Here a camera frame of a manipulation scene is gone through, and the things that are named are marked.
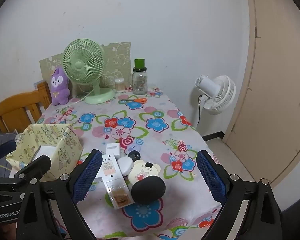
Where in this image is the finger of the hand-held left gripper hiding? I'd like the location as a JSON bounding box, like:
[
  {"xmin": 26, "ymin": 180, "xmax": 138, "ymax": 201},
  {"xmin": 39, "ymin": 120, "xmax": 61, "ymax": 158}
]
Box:
[
  {"xmin": 0, "ymin": 139, "xmax": 17, "ymax": 161},
  {"xmin": 14, "ymin": 154, "xmax": 52, "ymax": 181}
]

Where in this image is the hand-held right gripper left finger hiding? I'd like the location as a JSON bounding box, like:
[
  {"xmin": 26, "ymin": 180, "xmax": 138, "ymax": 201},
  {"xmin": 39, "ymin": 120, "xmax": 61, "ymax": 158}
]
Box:
[{"xmin": 16, "ymin": 149, "xmax": 103, "ymax": 240}]

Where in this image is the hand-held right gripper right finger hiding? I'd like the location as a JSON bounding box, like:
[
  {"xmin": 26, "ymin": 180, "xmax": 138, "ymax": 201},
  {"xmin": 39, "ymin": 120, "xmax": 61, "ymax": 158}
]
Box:
[{"xmin": 196, "ymin": 150, "xmax": 282, "ymax": 240}]

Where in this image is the white square charger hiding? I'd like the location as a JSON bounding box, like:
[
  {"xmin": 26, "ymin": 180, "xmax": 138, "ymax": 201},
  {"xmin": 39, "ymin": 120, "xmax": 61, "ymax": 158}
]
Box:
[{"xmin": 30, "ymin": 145, "xmax": 57, "ymax": 163}]

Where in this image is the yellow cartoon storage box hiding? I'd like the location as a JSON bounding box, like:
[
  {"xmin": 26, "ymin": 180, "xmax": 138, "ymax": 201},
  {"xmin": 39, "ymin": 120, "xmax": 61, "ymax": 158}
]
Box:
[{"xmin": 6, "ymin": 123, "xmax": 83, "ymax": 180}]

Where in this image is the clear packet with brown insert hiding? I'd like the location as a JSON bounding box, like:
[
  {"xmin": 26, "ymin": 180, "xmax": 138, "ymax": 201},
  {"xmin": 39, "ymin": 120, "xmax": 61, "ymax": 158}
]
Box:
[{"xmin": 105, "ymin": 178, "xmax": 135, "ymax": 209}]

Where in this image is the white power adapter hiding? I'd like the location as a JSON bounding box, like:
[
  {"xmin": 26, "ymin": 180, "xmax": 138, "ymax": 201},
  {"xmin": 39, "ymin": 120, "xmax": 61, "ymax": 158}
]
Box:
[{"xmin": 106, "ymin": 143, "xmax": 120, "ymax": 159}]

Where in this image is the white round case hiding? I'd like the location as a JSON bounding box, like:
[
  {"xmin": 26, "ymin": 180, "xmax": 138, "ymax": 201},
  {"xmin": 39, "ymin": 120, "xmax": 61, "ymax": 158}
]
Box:
[{"xmin": 117, "ymin": 156, "xmax": 134, "ymax": 175}]

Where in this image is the small black plug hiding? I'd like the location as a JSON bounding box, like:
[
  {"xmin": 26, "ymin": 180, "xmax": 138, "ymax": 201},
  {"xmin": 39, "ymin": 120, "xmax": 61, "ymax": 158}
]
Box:
[{"xmin": 127, "ymin": 150, "xmax": 142, "ymax": 161}]

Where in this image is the cream bear compact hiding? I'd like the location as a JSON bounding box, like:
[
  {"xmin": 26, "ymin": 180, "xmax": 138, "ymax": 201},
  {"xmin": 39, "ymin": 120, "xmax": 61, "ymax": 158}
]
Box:
[{"xmin": 128, "ymin": 159, "xmax": 162, "ymax": 184}]

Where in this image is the black oval case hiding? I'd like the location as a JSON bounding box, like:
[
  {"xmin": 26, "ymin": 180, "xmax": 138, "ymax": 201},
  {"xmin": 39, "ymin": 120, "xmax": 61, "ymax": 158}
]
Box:
[{"xmin": 131, "ymin": 176, "xmax": 166, "ymax": 205}]

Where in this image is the wooden bed headboard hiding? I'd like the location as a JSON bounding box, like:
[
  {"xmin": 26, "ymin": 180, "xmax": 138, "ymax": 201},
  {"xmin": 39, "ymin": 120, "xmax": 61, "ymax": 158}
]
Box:
[{"xmin": 0, "ymin": 81, "xmax": 52, "ymax": 133}]

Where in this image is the floral tablecloth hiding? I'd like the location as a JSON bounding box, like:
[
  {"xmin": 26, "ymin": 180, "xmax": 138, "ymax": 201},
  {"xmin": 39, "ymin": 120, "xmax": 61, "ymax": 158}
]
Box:
[{"xmin": 10, "ymin": 86, "xmax": 223, "ymax": 240}]

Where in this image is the purple plush toy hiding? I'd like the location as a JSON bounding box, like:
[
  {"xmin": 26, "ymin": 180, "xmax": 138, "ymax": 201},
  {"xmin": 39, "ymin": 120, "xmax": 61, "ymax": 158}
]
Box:
[{"xmin": 50, "ymin": 67, "xmax": 71, "ymax": 106}]

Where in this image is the white standing fan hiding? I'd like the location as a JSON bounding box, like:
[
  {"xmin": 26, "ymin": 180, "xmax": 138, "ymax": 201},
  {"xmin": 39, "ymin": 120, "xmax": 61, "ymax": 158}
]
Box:
[{"xmin": 194, "ymin": 74, "xmax": 237, "ymax": 130}]

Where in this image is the cotton swab container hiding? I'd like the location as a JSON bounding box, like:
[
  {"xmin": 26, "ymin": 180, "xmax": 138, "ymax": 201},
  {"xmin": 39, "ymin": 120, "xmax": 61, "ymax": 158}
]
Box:
[{"xmin": 114, "ymin": 78, "xmax": 125, "ymax": 92}]

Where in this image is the glass jar with green lid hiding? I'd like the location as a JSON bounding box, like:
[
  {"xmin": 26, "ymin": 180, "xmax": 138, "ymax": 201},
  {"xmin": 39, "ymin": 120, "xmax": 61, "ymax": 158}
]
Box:
[{"xmin": 129, "ymin": 59, "xmax": 148, "ymax": 95}]

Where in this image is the green desk fan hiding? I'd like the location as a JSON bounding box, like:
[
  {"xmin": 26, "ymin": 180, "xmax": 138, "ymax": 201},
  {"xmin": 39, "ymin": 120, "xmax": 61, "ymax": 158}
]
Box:
[{"xmin": 62, "ymin": 39, "xmax": 116, "ymax": 105}]

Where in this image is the black fan cable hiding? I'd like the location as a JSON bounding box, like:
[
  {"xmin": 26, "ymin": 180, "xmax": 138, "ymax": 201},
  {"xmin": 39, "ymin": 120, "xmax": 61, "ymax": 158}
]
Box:
[{"xmin": 197, "ymin": 94, "xmax": 203, "ymax": 126}]

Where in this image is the white fan cord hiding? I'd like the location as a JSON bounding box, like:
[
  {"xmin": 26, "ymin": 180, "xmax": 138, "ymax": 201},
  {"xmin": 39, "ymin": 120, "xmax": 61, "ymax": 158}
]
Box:
[{"xmin": 70, "ymin": 90, "xmax": 95, "ymax": 104}]

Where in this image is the green cartoon wall poster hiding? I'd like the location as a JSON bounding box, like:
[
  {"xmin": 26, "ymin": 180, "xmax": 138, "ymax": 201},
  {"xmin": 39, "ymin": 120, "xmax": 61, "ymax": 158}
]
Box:
[{"xmin": 39, "ymin": 42, "xmax": 131, "ymax": 90}]

